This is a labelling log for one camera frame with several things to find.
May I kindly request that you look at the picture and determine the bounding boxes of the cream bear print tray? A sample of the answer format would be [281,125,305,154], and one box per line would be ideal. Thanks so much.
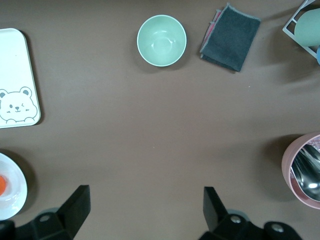
[0,27,42,129]

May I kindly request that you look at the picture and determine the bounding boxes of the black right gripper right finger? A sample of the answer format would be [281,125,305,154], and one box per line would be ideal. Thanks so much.
[199,186,265,240]

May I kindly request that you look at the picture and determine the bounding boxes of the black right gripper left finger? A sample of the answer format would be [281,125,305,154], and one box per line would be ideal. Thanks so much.
[14,184,91,240]

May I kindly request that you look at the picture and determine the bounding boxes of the metal scoop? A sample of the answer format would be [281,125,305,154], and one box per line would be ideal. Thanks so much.
[289,143,320,201]

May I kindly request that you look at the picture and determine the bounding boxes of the orange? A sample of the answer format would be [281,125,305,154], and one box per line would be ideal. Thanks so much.
[0,175,7,197]

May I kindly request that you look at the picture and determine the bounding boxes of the light green bowl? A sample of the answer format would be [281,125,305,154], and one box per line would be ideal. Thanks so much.
[136,14,188,68]

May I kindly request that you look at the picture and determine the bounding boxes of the pink bowl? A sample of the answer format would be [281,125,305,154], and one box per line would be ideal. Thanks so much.
[281,132,320,210]

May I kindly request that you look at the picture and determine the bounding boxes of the green plate in rack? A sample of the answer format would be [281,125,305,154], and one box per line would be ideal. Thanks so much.
[293,7,320,48]

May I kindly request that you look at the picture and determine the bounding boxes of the dark grey folded cloth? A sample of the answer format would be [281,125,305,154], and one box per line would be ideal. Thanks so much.
[199,2,262,73]

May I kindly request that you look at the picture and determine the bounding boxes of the pink folded cloth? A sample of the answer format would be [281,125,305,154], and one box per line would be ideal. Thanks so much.
[203,8,223,48]

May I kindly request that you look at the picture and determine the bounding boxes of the white plate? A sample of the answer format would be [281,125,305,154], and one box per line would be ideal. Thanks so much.
[0,152,28,221]

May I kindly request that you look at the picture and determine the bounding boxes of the white wire cup rack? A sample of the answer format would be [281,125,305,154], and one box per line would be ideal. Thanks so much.
[282,0,320,60]

